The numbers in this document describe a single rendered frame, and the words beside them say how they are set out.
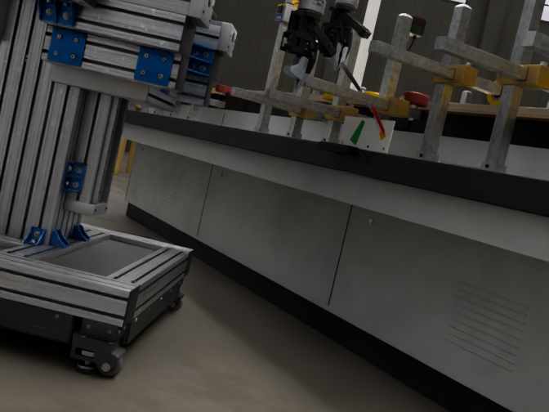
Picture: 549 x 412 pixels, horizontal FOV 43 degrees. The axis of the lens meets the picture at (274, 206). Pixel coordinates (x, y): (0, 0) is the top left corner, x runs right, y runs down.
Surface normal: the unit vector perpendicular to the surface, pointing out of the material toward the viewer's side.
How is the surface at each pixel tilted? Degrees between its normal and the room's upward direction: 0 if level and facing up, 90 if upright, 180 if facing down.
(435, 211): 90
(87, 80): 90
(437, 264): 90
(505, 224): 90
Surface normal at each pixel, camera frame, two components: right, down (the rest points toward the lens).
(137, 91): -0.06, 0.05
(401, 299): -0.85, -0.16
